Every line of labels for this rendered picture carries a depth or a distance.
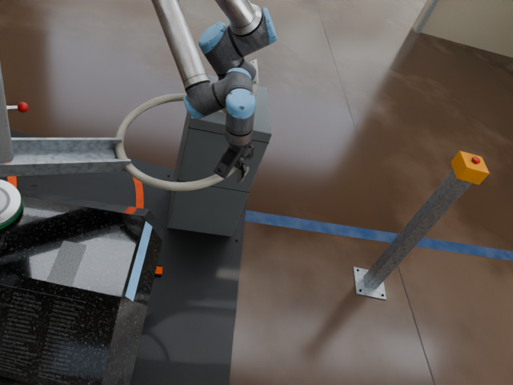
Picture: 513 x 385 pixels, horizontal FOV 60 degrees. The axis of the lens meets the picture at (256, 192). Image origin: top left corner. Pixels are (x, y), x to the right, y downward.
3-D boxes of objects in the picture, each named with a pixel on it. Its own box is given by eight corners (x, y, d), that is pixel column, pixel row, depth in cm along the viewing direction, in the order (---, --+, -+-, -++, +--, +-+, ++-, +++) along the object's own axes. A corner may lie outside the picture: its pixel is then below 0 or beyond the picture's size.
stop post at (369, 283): (385, 300, 273) (501, 180, 198) (356, 294, 270) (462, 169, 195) (381, 273, 287) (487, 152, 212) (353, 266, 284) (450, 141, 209)
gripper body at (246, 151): (253, 158, 159) (256, 134, 149) (240, 172, 154) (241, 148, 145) (236, 148, 161) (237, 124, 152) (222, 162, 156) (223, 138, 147)
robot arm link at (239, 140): (242, 140, 140) (218, 127, 143) (241, 151, 144) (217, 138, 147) (258, 125, 145) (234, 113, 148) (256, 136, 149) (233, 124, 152)
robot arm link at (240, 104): (255, 86, 138) (257, 108, 132) (252, 116, 148) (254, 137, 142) (225, 85, 137) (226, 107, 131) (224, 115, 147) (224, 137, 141)
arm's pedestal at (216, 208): (165, 174, 293) (186, 63, 234) (238, 186, 304) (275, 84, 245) (156, 234, 259) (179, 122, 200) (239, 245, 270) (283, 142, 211)
